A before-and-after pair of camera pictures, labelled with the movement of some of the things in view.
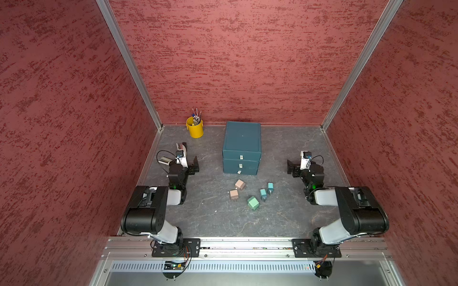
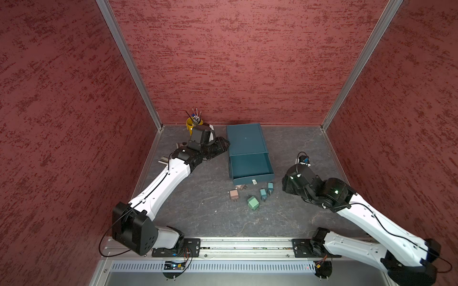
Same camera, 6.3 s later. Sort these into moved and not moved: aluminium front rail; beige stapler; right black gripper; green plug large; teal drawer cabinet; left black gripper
Moved: left black gripper; right black gripper; teal drawer cabinet
Not moved: beige stapler; green plug large; aluminium front rail
